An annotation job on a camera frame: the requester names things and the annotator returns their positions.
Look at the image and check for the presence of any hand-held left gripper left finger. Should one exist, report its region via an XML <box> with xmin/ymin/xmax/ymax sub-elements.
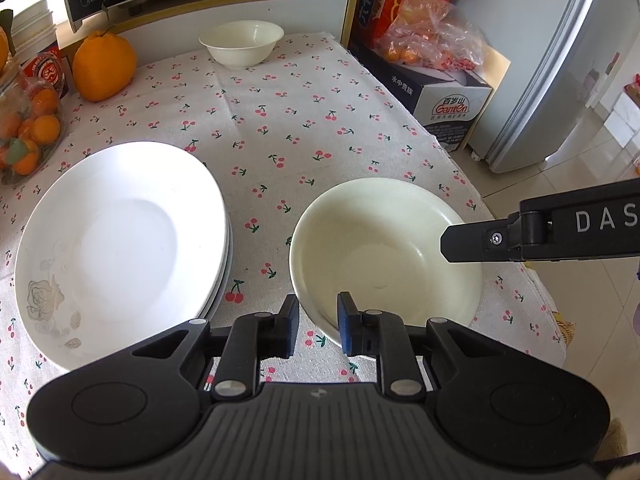
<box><xmin>107</xmin><ymin>294</ymin><xmax>301</xmax><ymax>404</ymax></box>

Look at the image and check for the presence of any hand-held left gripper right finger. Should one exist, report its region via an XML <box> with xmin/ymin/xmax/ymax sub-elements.
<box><xmin>337</xmin><ymin>291</ymin><xmax>532</xmax><ymax>397</ymax></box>

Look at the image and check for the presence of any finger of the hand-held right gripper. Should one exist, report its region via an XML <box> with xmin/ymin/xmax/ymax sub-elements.
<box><xmin>440</xmin><ymin>210</ymin><xmax>551</xmax><ymax>264</ymax></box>

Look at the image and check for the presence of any large cream bowl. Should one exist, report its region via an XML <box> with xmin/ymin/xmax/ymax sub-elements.
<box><xmin>289</xmin><ymin>177</ymin><xmax>484</xmax><ymax>357</ymax></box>

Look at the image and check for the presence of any grey-blue rimmed plate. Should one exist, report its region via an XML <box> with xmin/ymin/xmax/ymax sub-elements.
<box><xmin>200</xmin><ymin>212</ymin><xmax>235</xmax><ymax>322</ymax></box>

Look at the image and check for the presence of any white plate with flower print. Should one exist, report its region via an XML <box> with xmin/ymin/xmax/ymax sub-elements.
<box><xmin>14</xmin><ymin>141</ymin><xmax>229</xmax><ymax>374</ymax></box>

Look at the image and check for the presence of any dark and white cardboard box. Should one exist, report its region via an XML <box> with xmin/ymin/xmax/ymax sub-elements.
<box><xmin>349</xmin><ymin>42</ymin><xmax>512</xmax><ymax>154</ymax></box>

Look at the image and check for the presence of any silver refrigerator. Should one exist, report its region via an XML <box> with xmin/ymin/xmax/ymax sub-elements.
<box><xmin>452</xmin><ymin>0</ymin><xmax>640</xmax><ymax>175</ymax></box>

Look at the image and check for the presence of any cherry print tablecloth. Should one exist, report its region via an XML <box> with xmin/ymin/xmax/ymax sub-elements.
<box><xmin>0</xmin><ymin>32</ymin><xmax>569</xmax><ymax>463</ymax></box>

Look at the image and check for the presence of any plastic bag of oranges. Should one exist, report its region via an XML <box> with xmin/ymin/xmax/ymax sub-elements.
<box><xmin>377</xmin><ymin>0</ymin><xmax>497</xmax><ymax>74</ymax></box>

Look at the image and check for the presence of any white cabinet with wooden trim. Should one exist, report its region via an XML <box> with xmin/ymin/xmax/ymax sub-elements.
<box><xmin>55</xmin><ymin>0</ymin><xmax>362</xmax><ymax>55</ymax></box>

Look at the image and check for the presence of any small cream bowl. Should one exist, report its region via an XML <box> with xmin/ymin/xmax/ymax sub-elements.
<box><xmin>198</xmin><ymin>20</ymin><xmax>285</xmax><ymax>68</ymax></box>

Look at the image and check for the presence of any pile of small oranges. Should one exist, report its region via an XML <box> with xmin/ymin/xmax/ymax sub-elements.
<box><xmin>0</xmin><ymin>87</ymin><xmax>62</xmax><ymax>179</ymax></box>

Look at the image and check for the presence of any red labelled paper cup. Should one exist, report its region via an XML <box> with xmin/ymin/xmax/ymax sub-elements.
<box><xmin>22</xmin><ymin>45</ymin><xmax>72</xmax><ymax>101</ymax></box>

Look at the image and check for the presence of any bag of small oranges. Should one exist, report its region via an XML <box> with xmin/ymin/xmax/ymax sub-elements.
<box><xmin>0</xmin><ymin>62</ymin><xmax>66</xmax><ymax>187</ymax></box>

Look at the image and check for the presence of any stack of white cups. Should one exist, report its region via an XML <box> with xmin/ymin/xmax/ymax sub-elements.
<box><xmin>10</xmin><ymin>0</ymin><xmax>59</xmax><ymax>59</ymax></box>

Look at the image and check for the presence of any large orange with leaves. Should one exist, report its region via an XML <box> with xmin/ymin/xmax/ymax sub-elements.
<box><xmin>0</xmin><ymin>0</ymin><xmax>16</xmax><ymax>76</ymax></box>

